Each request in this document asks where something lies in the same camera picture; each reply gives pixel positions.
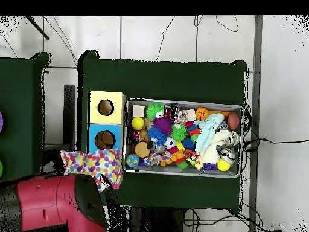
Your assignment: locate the polka dot cloth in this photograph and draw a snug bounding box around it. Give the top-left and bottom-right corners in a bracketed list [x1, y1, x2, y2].
[60, 147, 123, 192]

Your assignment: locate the wooden box with three holes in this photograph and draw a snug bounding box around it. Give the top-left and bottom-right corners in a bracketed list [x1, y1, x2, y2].
[86, 90, 127, 190]

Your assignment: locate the shallow mesh toy bin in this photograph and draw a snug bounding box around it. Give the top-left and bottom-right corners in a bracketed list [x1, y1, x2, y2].
[122, 97, 244, 179]

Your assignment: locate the purple spiky ball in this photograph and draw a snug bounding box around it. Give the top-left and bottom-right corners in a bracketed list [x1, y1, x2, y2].
[152, 117, 174, 136]

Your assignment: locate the smooth yellow ball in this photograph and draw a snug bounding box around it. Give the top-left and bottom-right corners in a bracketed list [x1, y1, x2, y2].
[131, 117, 145, 131]

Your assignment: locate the globe print ball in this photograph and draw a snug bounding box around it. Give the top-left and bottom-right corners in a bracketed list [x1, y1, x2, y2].
[126, 153, 140, 168]

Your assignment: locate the orange toy basketball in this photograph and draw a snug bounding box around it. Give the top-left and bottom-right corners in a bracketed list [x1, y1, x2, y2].
[194, 106, 210, 121]

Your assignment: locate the light blue cloth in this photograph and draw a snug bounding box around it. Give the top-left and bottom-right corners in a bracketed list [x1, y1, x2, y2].
[193, 112, 225, 153]

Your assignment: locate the dark green tablecloth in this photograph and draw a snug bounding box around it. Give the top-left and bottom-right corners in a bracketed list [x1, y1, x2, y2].
[75, 49, 248, 210]

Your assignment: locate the cream knitted cloth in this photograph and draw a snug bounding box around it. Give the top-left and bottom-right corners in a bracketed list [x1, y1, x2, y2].
[199, 129, 234, 164]

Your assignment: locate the yellow tennis ball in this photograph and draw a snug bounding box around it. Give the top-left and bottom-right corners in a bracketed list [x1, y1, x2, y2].
[217, 158, 231, 172]

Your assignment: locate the brown toy football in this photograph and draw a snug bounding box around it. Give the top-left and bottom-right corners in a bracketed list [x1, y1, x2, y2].
[226, 111, 240, 131]

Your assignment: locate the black upright bar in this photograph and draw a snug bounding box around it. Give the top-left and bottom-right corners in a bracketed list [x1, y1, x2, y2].
[63, 84, 76, 150]

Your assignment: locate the green cloth side table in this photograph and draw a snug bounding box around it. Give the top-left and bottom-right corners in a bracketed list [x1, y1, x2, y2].
[0, 52, 53, 181]

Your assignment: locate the black rod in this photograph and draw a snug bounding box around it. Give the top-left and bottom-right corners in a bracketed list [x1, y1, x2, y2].
[24, 15, 51, 41]

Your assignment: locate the blue stringy ball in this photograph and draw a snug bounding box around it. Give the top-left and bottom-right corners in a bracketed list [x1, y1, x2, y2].
[147, 126, 168, 146]

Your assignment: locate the green stringy ball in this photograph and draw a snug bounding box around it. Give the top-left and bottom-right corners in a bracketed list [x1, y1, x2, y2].
[170, 124, 188, 143]

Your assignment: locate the black cable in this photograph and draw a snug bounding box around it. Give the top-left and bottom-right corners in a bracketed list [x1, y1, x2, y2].
[242, 137, 309, 147]

